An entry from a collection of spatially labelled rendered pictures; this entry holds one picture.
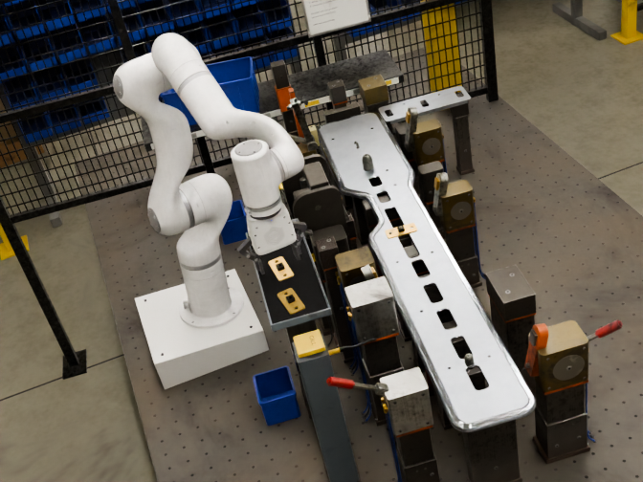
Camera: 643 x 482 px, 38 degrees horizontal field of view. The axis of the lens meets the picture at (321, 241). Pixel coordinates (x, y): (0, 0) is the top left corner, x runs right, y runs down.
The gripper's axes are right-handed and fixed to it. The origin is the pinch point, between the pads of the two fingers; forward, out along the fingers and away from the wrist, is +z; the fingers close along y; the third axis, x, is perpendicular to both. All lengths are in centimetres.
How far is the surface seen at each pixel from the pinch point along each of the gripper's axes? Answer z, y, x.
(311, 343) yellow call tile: 2.5, -3.0, -27.7
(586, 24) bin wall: 113, 254, 245
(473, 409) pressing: 19, 23, -48
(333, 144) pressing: 19, 39, 69
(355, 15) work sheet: 0, 70, 113
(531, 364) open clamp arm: 17, 40, -45
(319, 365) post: 6.9, -3.1, -30.2
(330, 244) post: 8.6, 15.8, 9.5
